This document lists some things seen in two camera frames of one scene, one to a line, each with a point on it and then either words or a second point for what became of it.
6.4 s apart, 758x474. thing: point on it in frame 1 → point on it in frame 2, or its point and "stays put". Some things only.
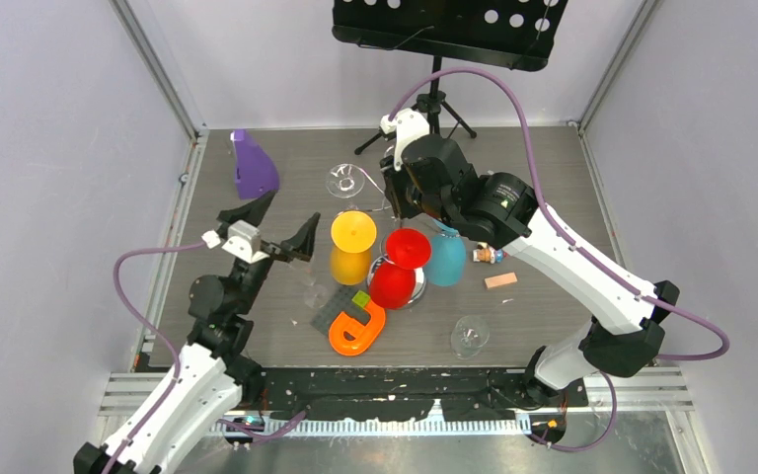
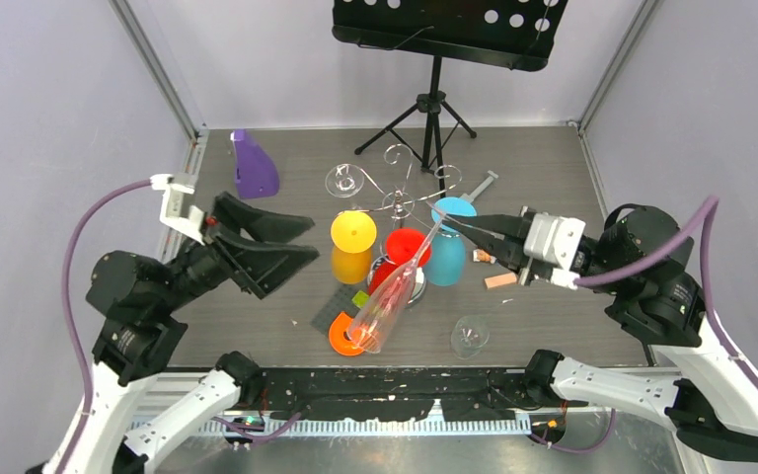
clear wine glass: x=345 y=181 stays put
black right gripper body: x=404 y=198 → x=523 y=210
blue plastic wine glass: x=448 y=257 stays put
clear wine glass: x=469 y=334 stays put
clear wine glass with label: x=315 y=295 → x=379 y=316
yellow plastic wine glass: x=353 y=234 stays put
